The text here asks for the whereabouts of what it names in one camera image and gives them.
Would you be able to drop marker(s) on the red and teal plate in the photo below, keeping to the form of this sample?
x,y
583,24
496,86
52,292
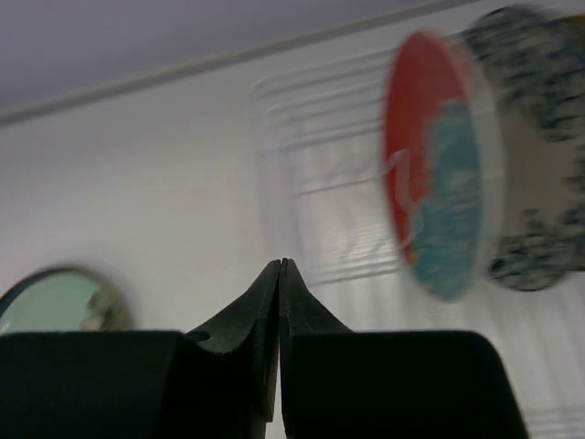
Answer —
x,y
442,163

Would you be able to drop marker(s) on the light green plate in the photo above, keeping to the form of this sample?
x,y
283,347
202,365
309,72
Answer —
x,y
64,298

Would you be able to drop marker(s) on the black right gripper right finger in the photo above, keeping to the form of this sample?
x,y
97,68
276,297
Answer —
x,y
338,383

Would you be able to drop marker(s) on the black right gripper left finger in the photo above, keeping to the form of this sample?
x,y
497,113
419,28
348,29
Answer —
x,y
215,381

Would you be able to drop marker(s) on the white wire dish rack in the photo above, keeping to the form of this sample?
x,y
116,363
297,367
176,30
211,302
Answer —
x,y
318,124

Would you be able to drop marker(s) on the blue white patterned plate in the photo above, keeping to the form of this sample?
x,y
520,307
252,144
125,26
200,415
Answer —
x,y
534,63

